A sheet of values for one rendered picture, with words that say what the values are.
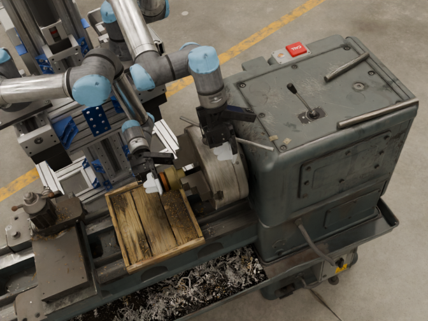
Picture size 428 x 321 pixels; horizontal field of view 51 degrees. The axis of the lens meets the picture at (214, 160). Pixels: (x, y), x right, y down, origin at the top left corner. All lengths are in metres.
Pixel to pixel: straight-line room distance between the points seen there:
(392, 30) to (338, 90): 2.42
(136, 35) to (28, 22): 0.76
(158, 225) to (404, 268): 1.47
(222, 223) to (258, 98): 0.50
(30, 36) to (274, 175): 1.16
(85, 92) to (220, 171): 0.51
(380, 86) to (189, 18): 2.73
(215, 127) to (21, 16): 1.01
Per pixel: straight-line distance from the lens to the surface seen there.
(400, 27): 4.05
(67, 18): 2.01
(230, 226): 1.72
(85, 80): 1.52
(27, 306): 1.75
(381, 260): 2.68
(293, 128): 1.47
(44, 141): 1.90
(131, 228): 1.76
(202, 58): 1.14
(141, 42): 1.29
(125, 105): 1.78
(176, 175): 1.56
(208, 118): 1.23
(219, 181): 1.47
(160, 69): 1.23
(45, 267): 1.70
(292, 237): 1.91
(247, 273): 1.96
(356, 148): 1.58
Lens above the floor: 2.37
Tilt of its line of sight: 53 degrees down
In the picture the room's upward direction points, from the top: 9 degrees counter-clockwise
